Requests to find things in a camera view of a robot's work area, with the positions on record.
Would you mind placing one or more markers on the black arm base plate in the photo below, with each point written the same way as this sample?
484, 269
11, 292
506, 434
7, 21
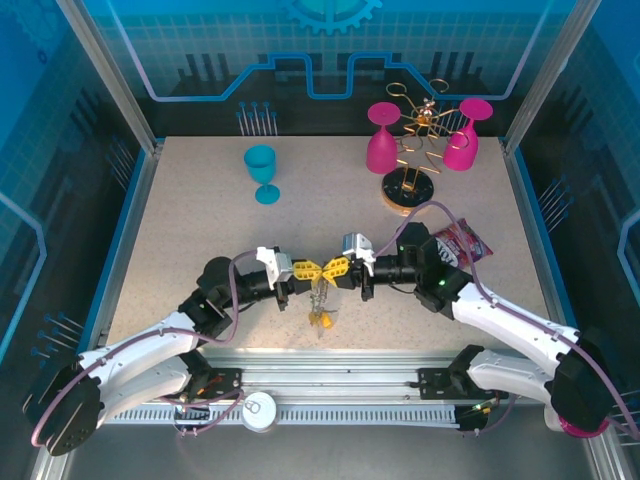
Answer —
435, 382
227, 382

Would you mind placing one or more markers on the aluminium table rail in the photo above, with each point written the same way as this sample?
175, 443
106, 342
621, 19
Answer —
325, 370

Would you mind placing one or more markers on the yellow key tag with key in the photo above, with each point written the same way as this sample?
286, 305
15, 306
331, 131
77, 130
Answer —
315, 317
328, 322

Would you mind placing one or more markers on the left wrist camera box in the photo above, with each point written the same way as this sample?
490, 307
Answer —
275, 265

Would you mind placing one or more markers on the teal plastic goblet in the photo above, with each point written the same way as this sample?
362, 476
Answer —
261, 162

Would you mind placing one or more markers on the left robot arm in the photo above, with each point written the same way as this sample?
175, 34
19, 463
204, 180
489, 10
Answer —
140, 345

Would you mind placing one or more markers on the aluminium frame post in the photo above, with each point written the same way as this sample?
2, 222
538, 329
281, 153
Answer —
545, 80
110, 80

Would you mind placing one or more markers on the tin can with pull tab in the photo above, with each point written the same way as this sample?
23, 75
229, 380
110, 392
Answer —
259, 410

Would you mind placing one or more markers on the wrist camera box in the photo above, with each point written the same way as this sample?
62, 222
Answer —
356, 247
275, 265

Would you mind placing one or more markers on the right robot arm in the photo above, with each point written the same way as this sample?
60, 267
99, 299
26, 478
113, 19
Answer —
500, 320

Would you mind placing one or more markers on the purple candy bag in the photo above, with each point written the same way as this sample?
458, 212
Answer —
470, 245

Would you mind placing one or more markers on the large metal keyring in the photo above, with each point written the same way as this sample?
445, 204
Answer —
319, 297

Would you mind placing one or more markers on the pink plastic goblet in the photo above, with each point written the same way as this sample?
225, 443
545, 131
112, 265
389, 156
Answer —
381, 150
462, 150

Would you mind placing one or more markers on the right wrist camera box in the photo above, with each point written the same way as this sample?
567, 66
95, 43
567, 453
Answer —
356, 247

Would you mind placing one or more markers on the white cup with pink lid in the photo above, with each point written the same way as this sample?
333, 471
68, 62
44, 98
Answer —
575, 433

